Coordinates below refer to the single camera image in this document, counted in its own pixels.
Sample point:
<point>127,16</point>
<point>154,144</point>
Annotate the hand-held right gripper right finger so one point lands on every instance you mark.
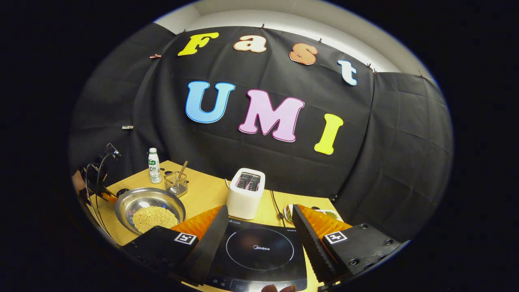
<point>310,243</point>

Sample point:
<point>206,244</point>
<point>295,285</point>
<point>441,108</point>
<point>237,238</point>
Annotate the black backdrop cloth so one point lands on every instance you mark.
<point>365,142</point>

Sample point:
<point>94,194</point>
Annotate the small dish of beans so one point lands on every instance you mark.
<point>326,213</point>

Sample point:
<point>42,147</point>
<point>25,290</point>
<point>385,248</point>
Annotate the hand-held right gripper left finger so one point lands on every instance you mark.
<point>202,259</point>

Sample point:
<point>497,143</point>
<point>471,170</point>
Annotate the black induction cooktop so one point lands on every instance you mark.
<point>259,247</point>

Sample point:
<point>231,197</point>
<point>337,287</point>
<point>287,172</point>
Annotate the white toaster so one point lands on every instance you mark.
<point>245,198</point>

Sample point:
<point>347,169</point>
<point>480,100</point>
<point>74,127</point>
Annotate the white plastic drink bottle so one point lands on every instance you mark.
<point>154,168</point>

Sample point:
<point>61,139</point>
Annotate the pile of yellow soybeans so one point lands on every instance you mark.
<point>156,219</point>

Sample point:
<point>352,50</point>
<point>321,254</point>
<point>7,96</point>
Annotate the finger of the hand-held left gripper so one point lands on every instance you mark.
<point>109,198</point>

